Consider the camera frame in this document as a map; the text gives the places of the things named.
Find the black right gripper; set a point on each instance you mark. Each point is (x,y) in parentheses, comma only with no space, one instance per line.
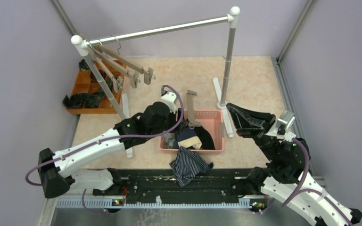
(249,123)

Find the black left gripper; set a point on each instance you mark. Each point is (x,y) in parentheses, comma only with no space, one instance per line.
(183,124)

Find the beige clip hanger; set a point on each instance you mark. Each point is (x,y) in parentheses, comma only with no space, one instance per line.
(148,73)
(120,63)
(190,107)
(109,67)

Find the navy blue underwear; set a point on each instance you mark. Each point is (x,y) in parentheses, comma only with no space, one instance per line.
(187,139)

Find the black underwear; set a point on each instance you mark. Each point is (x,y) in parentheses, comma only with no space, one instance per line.
(205,138)

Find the dark striped underwear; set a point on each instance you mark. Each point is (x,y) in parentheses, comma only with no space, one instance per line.
(187,165)

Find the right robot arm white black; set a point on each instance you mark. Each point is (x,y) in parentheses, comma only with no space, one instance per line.
(286,177)

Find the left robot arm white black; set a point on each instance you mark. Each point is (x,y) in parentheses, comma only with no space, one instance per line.
(62,171)

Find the pink plastic basket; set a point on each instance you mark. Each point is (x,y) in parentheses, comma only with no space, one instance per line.
(212,121)

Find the green patterned tie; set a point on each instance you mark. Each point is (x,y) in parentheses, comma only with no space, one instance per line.
(95,96)

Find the black rolled cloth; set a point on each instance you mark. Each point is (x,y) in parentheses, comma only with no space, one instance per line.
(75,101)

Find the orange wooden divider tray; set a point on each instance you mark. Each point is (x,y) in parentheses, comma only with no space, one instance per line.
(82,85)

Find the green patterned rolled cloth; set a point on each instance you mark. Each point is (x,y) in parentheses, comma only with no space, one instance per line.
(83,66)

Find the white metal clothes rack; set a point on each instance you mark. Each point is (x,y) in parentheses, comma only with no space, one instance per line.
(86,48)

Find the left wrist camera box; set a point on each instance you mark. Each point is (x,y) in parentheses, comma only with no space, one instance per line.
(170,99)

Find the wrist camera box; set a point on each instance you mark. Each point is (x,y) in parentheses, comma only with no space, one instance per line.
(170,99)
(281,128)

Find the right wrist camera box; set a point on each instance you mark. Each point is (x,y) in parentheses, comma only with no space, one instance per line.
(281,128)

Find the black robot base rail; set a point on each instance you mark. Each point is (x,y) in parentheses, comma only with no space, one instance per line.
(160,188)

